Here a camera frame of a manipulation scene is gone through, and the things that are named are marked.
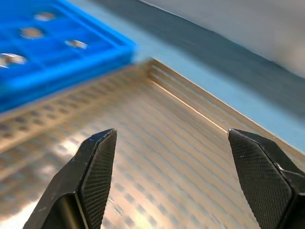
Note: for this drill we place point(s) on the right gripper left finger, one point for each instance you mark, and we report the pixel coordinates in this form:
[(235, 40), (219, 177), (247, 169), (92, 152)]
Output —
[(71, 186)]

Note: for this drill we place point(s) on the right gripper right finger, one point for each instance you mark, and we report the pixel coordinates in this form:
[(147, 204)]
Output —
[(262, 181)]

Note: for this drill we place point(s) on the blue compartment tray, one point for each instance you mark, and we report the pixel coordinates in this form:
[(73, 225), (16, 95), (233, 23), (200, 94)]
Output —
[(59, 69)]

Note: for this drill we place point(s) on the perforated metal tray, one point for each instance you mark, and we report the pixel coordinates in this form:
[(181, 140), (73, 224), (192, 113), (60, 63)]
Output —
[(166, 143)]

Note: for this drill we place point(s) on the large white backdrop board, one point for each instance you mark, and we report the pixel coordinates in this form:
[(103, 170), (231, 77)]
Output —
[(238, 23)]

